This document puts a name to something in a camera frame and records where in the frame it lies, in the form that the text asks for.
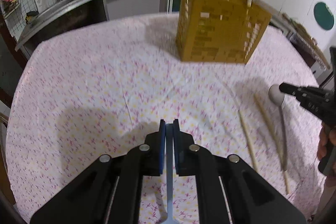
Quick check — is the floral pink tablecloth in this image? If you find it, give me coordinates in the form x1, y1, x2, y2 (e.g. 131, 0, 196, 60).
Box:
6, 14, 324, 220

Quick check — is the person's right hand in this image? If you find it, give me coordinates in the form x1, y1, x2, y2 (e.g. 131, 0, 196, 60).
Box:
317, 123, 336, 160

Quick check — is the yellow perforated utensil holder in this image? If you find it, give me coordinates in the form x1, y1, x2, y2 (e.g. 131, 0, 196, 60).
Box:
175, 0, 271, 64

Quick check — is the green round wall object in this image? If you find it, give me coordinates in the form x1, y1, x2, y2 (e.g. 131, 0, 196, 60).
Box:
313, 2, 335, 31

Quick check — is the metal utensil with handle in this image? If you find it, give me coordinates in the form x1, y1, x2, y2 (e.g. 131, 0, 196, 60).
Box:
163, 124, 178, 224

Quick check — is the white spoon with dark handle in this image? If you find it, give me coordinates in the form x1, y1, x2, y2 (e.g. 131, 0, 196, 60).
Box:
268, 84, 288, 171

